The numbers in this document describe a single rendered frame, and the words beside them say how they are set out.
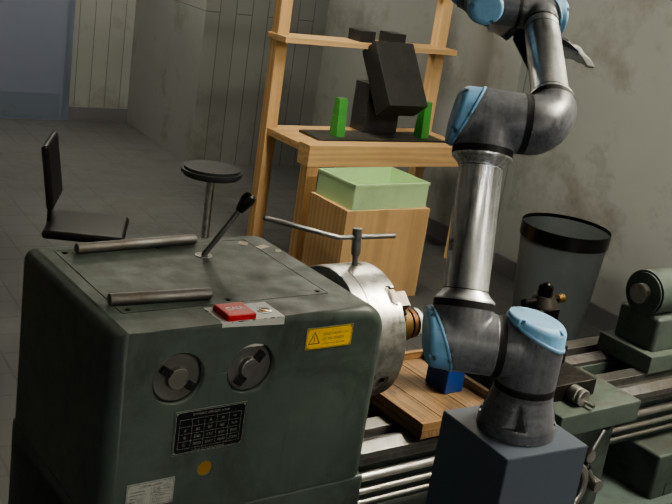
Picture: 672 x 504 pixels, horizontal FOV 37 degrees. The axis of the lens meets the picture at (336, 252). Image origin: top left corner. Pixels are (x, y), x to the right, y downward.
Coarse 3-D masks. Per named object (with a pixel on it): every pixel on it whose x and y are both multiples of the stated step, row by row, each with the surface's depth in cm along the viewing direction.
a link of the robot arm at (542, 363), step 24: (528, 312) 191; (504, 336) 186; (528, 336) 184; (552, 336) 184; (504, 360) 186; (528, 360) 185; (552, 360) 186; (504, 384) 189; (528, 384) 187; (552, 384) 189
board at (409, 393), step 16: (416, 352) 277; (416, 368) 271; (400, 384) 260; (416, 384) 261; (464, 384) 265; (480, 384) 262; (384, 400) 247; (400, 400) 251; (416, 400) 252; (432, 400) 253; (448, 400) 255; (464, 400) 256; (480, 400) 258; (400, 416) 242; (416, 416) 239; (432, 416) 245; (416, 432) 238; (432, 432) 238
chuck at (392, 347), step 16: (352, 272) 228; (368, 272) 230; (368, 288) 225; (384, 288) 228; (384, 304) 225; (400, 304) 227; (384, 320) 224; (400, 320) 226; (384, 336) 223; (400, 336) 226; (384, 352) 224; (400, 352) 227; (384, 368) 226; (400, 368) 229; (384, 384) 230
